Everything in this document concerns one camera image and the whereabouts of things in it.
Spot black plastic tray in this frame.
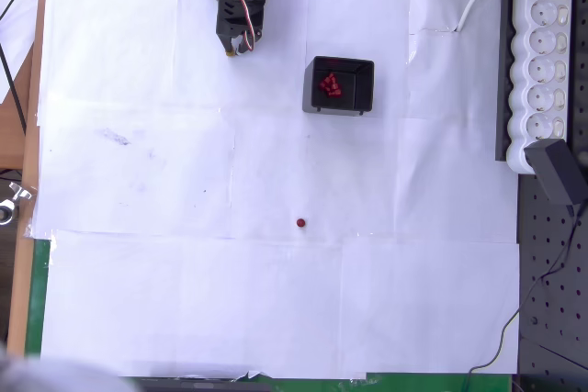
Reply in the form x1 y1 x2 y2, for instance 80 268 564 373
301 55 376 118

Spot red white gripper wire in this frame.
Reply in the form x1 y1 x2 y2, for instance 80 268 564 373
234 0 256 53

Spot dark shelf rail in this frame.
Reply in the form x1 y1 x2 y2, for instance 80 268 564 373
493 0 515 163

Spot black power adapter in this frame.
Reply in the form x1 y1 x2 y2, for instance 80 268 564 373
523 138 585 206

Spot blurred grey object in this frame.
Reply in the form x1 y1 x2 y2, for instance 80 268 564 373
0 343 134 392

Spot white power strip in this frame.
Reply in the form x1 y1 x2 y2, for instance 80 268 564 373
504 0 574 176

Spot green cutting mat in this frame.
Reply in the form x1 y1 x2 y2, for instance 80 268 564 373
25 238 514 392

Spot silver wing-nut clamp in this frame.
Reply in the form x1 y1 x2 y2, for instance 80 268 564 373
8 182 37 203

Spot black pegboard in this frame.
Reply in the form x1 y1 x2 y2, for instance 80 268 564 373
516 174 588 392

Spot white paper table cover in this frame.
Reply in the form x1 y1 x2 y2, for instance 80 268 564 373
34 0 523 379

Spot thin dark adapter cable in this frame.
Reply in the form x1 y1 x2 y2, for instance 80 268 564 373
458 203 588 392

